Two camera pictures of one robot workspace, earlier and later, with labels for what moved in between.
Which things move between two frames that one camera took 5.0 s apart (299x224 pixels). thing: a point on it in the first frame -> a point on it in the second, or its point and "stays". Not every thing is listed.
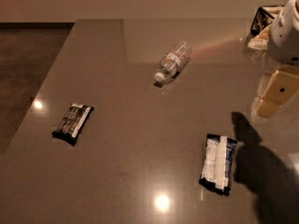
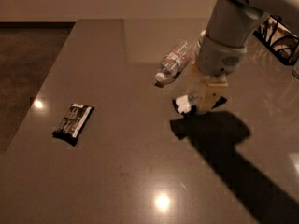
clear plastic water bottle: (174, 63) stays
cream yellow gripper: (285, 37) -> (219, 60)
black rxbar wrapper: (73, 122) stays
